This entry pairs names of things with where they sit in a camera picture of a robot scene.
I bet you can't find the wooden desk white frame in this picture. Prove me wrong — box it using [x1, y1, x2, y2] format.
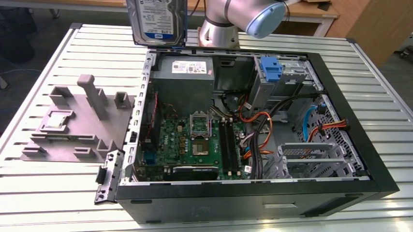
[0, 0, 130, 19]
[186, 0, 341, 37]

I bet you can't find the wooden cabinet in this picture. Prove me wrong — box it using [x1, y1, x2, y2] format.
[329, 0, 413, 68]

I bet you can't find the blue plastic bay latch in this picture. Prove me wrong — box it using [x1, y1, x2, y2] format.
[261, 56, 284, 83]

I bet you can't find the grey expansion card retainer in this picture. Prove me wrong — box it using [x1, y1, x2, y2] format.
[94, 149, 127, 205]

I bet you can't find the green motherboard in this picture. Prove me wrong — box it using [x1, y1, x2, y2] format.
[134, 113, 256, 182]

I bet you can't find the blue wire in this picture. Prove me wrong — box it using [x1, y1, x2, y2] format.
[302, 103, 325, 144]

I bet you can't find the green RAM stick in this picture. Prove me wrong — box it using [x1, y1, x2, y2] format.
[44, 135, 80, 142]

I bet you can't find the thin red wire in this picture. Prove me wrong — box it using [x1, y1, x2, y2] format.
[138, 91, 159, 145]

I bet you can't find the hard disk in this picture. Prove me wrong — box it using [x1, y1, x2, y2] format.
[125, 0, 187, 48]

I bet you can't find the black PC case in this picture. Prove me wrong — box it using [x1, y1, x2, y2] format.
[115, 44, 401, 224]

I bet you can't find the grey power supply unit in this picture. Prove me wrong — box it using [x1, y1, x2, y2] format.
[151, 56, 215, 114]

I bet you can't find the silver CPU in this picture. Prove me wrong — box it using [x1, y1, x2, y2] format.
[48, 115, 68, 128]

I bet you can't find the grey parts rack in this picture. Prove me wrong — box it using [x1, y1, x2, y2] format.
[19, 73, 138, 163]

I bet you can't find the grey metal drive cage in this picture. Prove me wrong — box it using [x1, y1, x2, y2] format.
[248, 56, 324, 114]

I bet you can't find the black cable bundle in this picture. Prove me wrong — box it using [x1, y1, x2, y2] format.
[252, 93, 324, 180]

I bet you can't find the CPU socket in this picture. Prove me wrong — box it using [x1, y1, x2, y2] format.
[190, 141, 215, 157]

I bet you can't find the orange wire bundle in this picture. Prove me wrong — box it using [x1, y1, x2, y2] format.
[238, 95, 276, 160]

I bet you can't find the orange yellow power wire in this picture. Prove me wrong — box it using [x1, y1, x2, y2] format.
[306, 118, 352, 143]

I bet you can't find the black RAM slot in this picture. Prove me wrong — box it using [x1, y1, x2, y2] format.
[219, 118, 233, 176]
[227, 117, 242, 176]

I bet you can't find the metal socket cover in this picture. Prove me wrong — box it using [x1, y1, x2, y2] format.
[189, 111, 213, 140]

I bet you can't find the grey metal disk bay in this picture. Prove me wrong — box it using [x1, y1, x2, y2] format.
[277, 142, 356, 179]

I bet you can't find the black chair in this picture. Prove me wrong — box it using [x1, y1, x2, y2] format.
[0, 7, 36, 63]

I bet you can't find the office chair wheel base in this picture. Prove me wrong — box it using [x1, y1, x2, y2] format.
[395, 33, 413, 60]

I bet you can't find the black graphics card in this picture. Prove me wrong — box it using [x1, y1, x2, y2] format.
[163, 165, 221, 181]

